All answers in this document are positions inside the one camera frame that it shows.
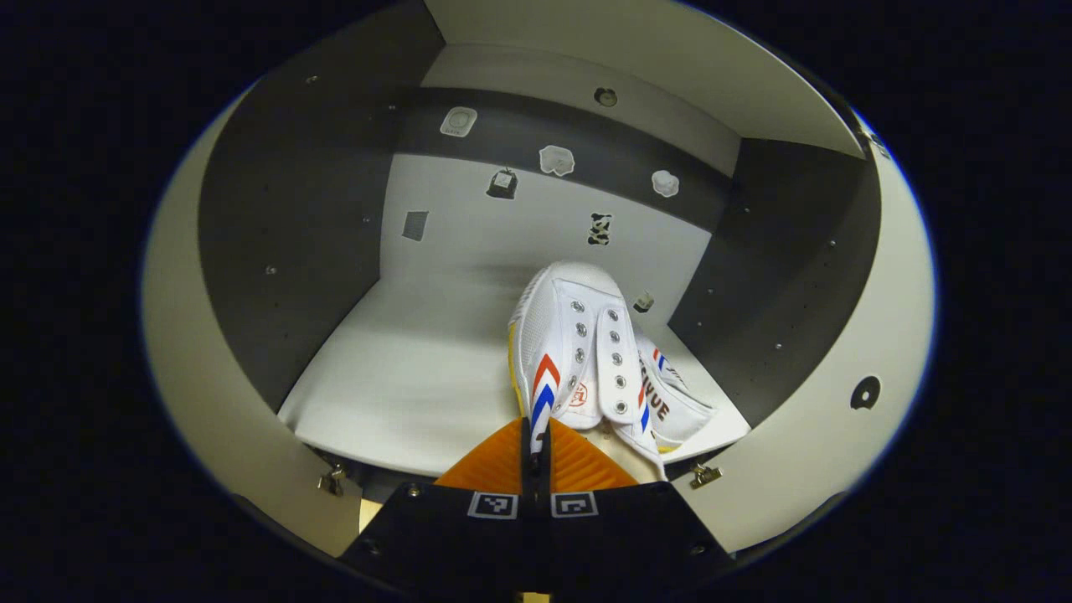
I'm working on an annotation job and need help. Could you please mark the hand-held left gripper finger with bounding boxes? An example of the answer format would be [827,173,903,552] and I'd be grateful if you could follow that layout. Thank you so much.
[339,416,538,591]
[536,418,734,592]

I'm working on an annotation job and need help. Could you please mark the white striped shoe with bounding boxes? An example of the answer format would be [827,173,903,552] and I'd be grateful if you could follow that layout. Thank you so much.
[507,261,671,482]
[632,327,719,455]

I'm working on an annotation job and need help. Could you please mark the white grey shoe cabinet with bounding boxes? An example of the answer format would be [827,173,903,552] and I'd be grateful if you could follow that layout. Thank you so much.
[197,0,884,503]

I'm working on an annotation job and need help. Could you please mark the white shoe cabinet door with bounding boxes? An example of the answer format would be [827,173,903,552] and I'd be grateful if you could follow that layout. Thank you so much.
[141,84,365,559]
[670,113,937,554]

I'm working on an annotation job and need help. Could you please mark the white cabinet shelf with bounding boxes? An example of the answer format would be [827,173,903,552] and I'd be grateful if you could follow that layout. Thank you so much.
[423,0,868,160]

